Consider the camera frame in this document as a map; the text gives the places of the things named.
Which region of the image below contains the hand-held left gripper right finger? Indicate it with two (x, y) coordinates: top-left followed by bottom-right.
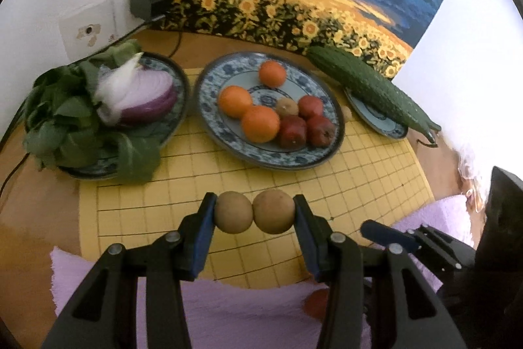
(293, 194), (468, 349)

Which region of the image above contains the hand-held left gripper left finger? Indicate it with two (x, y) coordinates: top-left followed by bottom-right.
(41, 192), (217, 349)

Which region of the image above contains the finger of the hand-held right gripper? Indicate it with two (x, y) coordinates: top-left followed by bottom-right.
(360, 220), (477, 272)

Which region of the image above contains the large blue floral plate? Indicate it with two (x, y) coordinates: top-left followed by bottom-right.
(193, 51), (346, 170)

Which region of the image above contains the orange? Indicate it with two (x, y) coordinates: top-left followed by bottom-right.
(259, 60), (287, 88)
(241, 105), (282, 144)
(218, 85), (254, 118)

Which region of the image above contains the red apple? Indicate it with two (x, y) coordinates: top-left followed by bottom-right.
(279, 115), (308, 149)
(306, 115), (336, 147)
(297, 96), (324, 120)
(304, 288), (331, 320)

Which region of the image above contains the yellow grid board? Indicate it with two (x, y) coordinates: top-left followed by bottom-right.
(78, 67), (434, 288)

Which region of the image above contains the purple cloth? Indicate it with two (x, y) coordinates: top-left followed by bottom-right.
(50, 194), (485, 349)

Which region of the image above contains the pale crumpled plastic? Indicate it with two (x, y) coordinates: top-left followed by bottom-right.
(451, 145), (491, 215)

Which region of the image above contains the small blue cucumber plate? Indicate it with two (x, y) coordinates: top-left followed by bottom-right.
(343, 87), (409, 140)

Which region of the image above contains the green cucumber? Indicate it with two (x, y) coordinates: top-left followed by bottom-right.
(306, 45), (443, 133)
(327, 63), (440, 148)

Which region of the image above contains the halved red onion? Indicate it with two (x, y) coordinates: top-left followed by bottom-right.
(93, 52), (179, 126)

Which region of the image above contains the blue plate under greens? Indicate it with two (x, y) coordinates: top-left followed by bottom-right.
(25, 51), (192, 181)

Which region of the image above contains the green leafy vegetable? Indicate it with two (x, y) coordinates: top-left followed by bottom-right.
(22, 39), (162, 185)

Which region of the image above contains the black power adapter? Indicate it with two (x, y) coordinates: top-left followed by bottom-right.
(130, 0), (171, 20)

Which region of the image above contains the white wall socket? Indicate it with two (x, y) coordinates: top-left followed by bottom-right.
(59, 0), (119, 61)

